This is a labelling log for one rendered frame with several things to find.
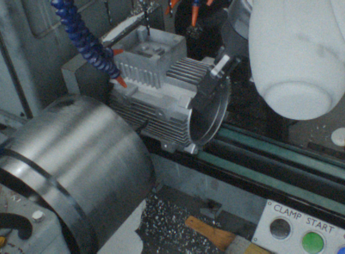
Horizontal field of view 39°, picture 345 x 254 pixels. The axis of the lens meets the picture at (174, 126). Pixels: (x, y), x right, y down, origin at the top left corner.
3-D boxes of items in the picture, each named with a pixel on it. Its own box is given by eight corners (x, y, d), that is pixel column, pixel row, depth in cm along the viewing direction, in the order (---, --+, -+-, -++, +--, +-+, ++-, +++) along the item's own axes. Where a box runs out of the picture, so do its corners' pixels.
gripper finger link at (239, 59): (244, 56, 80) (240, 61, 79) (217, 95, 88) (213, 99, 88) (225, 41, 80) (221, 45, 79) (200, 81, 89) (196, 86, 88)
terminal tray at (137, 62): (116, 76, 105) (109, 47, 100) (145, 52, 111) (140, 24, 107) (160, 91, 99) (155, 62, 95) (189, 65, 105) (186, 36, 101)
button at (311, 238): (300, 248, 71) (298, 248, 69) (308, 229, 71) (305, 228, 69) (320, 257, 69) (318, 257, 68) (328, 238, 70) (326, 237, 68)
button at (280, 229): (269, 235, 73) (266, 234, 72) (276, 216, 73) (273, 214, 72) (287, 243, 72) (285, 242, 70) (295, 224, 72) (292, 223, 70)
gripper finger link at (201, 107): (217, 90, 89) (215, 93, 88) (203, 111, 94) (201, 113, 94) (204, 80, 89) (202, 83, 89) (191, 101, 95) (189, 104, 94)
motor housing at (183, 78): (117, 140, 113) (99, 72, 100) (164, 95, 124) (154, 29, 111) (188, 170, 103) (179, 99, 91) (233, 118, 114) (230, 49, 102)
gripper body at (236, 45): (245, -3, 78) (223, 34, 86) (219, 21, 73) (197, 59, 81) (282, 25, 77) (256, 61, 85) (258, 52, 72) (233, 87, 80)
